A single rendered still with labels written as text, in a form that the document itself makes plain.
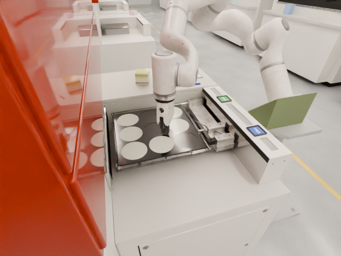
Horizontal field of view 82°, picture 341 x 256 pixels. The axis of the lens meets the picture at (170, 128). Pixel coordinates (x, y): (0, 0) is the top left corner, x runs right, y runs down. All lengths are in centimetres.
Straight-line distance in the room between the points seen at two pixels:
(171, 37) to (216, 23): 37
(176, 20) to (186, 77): 23
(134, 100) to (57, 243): 89
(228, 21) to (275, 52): 30
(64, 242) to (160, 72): 56
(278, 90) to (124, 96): 77
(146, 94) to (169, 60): 41
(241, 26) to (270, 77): 30
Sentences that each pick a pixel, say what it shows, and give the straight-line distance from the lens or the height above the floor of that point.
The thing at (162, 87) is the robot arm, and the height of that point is 114.
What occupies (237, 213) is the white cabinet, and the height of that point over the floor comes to 78.
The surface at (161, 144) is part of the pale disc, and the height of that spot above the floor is 90.
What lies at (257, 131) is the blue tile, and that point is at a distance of 83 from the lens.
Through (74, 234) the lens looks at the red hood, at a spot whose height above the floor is 128.
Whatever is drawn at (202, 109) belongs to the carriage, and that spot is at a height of 88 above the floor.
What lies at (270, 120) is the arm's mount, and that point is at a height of 88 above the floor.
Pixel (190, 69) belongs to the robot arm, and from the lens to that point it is 67.
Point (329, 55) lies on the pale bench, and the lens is 386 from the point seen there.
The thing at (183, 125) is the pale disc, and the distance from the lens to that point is 91.
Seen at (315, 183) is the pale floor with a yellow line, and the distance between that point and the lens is 220.
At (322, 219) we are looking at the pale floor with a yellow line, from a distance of 198.
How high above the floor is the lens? 144
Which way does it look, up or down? 38 degrees down
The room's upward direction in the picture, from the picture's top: straight up
